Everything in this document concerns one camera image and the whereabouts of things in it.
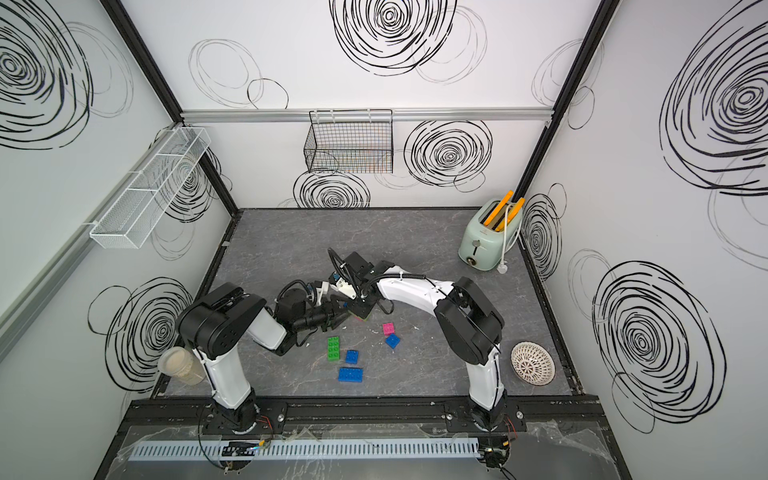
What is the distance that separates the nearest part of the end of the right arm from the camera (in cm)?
65

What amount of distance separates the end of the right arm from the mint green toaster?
38 cm

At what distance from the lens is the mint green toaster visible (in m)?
0.93

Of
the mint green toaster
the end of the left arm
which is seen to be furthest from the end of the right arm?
the mint green toaster
